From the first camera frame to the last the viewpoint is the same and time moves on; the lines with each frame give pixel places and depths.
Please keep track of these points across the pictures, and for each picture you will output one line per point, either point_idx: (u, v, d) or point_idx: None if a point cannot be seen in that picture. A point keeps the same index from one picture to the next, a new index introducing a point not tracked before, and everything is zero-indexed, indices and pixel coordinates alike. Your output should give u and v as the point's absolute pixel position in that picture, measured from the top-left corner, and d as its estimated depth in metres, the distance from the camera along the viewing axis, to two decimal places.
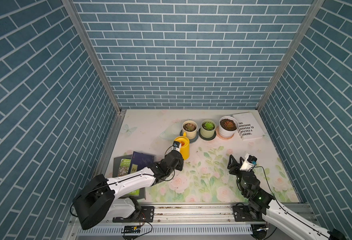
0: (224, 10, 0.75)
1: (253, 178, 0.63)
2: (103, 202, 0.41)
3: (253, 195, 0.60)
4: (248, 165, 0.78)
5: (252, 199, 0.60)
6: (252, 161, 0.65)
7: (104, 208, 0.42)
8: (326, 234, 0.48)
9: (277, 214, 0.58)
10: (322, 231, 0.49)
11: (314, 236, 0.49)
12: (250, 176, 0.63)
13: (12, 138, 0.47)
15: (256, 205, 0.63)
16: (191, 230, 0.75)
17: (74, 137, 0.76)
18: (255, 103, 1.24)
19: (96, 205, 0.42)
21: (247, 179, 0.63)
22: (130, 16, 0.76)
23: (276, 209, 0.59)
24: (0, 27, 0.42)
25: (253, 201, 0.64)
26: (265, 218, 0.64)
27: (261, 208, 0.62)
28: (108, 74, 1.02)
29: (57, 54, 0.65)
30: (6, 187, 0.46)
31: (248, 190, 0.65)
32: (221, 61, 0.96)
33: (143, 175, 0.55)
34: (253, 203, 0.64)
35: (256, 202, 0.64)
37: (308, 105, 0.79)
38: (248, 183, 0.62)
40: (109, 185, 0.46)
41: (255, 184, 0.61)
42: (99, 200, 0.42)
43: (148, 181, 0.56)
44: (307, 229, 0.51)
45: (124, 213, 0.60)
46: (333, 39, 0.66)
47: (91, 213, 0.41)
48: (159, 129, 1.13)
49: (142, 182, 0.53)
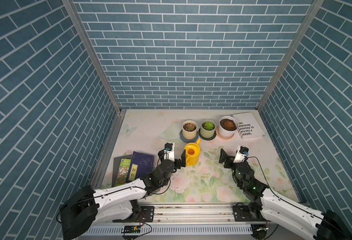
0: (225, 10, 0.75)
1: (246, 168, 0.62)
2: (85, 217, 0.41)
3: (248, 187, 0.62)
4: (240, 156, 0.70)
5: (247, 190, 0.64)
6: (244, 151, 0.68)
7: (85, 222, 0.42)
8: (320, 216, 0.47)
9: (271, 202, 0.57)
10: (315, 213, 0.48)
11: (308, 219, 0.48)
12: (243, 167, 0.63)
13: (12, 137, 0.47)
15: (252, 195, 0.62)
16: (191, 230, 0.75)
17: (75, 137, 0.77)
18: (255, 103, 1.24)
19: (78, 218, 0.41)
21: (242, 169, 0.62)
22: (130, 16, 0.76)
23: (270, 196, 0.58)
24: (0, 28, 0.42)
25: (248, 192, 0.63)
26: (262, 213, 0.64)
27: (256, 198, 0.61)
28: (108, 74, 1.02)
29: (57, 54, 0.65)
30: (6, 187, 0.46)
31: (243, 180, 0.64)
32: (221, 61, 0.96)
33: (132, 188, 0.53)
34: (249, 194, 0.63)
35: (251, 192, 0.63)
37: (308, 105, 0.79)
38: (241, 173, 0.63)
40: (95, 198, 0.45)
41: (249, 173, 0.61)
42: (83, 213, 0.41)
43: (137, 194, 0.54)
44: (301, 213, 0.50)
45: (122, 215, 0.60)
46: (333, 39, 0.66)
47: (72, 225, 0.41)
48: (158, 129, 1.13)
49: (130, 194, 0.52)
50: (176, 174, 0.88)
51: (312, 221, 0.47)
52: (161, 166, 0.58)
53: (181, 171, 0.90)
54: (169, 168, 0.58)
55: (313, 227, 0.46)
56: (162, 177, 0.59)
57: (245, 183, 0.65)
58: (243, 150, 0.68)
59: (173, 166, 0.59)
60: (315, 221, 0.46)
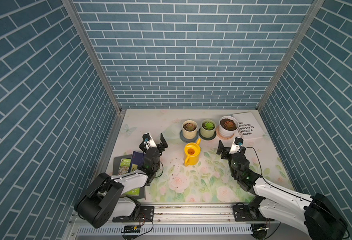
0: (225, 10, 0.75)
1: (242, 159, 0.63)
2: (113, 196, 0.44)
3: (241, 177, 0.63)
4: (235, 147, 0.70)
5: (241, 180, 0.64)
6: (238, 142, 0.82)
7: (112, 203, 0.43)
8: (309, 199, 0.47)
9: (262, 189, 0.58)
10: (304, 197, 0.48)
11: (297, 202, 0.48)
12: (239, 157, 0.63)
13: (12, 137, 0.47)
15: (245, 186, 0.63)
16: (191, 230, 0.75)
17: (74, 137, 0.76)
18: (255, 103, 1.24)
19: (105, 201, 0.43)
21: (237, 159, 0.62)
22: (130, 16, 0.76)
23: (262, 184, 0.59)
24: (0, 28, 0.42)
25: (242, 183, 0.64)
26: (260, 210, 0.64)
27: (250, 188, 0.62)
28: (108, 74, 1.02)
29: (57, 54, 0.65)
30: (6, 187, 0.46)
31: (238, 171, 0.65)
32: (221, 61, 0.96)
33: (138, 173, 0.60)
34: (242, 184, 0.63)
35: (245, 183, 0.63)
37: (308, 105, 0.79)
38: (237, 164, 0.63)
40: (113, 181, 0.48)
41: (244, 164, 0.61)
42: (109, 195, 0.44)
43: (144, 179, 0.61)
44: (290, 197, 0.50)
45: (127, 211, 0.60)
46: (333, 39, 0.66)
47: (101, 210, 0.42)
48: (158, 129, 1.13)
49: (138, 180, 0.57)
50: (176, 174, 0.88)
51: (301, 204, 0.47)
52: (147, 154, 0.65)
53: (181, 171, 0.90)
54: (155, 153, 0.65)
55: (301, 210, 0.46)
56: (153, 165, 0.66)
57: (239, 174, 0.66)
58: (238, 140, 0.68)
59: (158, 151, 0.66)
60: (303, 204, 0.47)
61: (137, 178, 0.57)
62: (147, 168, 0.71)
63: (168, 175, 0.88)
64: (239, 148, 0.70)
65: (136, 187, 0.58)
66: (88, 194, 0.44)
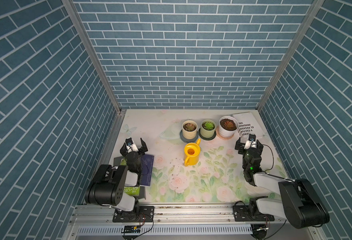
0: (224, 10, 0.75)
1: (257, 153, 0.69)
2: (121, 171, 0.50)
3: (248, 169, 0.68)
4: (248, 142, 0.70)
5: (247, 172, 0.71)
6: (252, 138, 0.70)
7: (123, 178, 0.48)
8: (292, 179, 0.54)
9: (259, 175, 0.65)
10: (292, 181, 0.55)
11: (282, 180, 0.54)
12: (255, 151, 0.69)
13: (13, 137, 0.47)
15: (248, 177, 0.70)
16: (191, 230, 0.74)
17: (75, 137, 0.77)
18: (255, 103, 1.24)
19: (117, 179, 0.47)
21: (252, 152, 0.69)
22: (130, 16, 0.76)
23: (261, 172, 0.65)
24: (0, 27, 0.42)
25: (246, 174, 0.72)
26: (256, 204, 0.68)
27: (252, 181, 0.69)
28: (108, 74, 1.02)
29: (57, 54, 0.65)
30: (6, 187, 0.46)
31: (248, 163, 0.72)
32: (221, 61, 0.96)
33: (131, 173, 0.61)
34: (246, 175, 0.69)
35: (249, 175, 0.70)
37: (308, 105, 0.79)
38: (250, 155, 0.70)
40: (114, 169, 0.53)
41: (255, 157, 0.67)
42: (118, 173, 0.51)
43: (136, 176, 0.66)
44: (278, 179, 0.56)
45: (129, 206, 0.61)
46: (333, 39, 0.66)
47: (115, 188, 0.45)
48: (159, 129, 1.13)
49: (131, 177, 0.60)
50: (176, 173, 0.89)
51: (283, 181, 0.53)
52: (128, 159, 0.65)
53: (181, 171, 0.90)
54: (135, 155, 0.70)
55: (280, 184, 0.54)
56: (136, 167, 0.68)
57: (247, 165, 0.73)
58: (252, 136, 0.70)
59: (137, 153, 0.71)
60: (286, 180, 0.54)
61: (130, 174, 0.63)
62: (132, 169, 0.70)
63: (168, 175, 0.88)
64: (253, 143, 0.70)
65: (129, 185, 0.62)
66: (95, 181, 0.47)
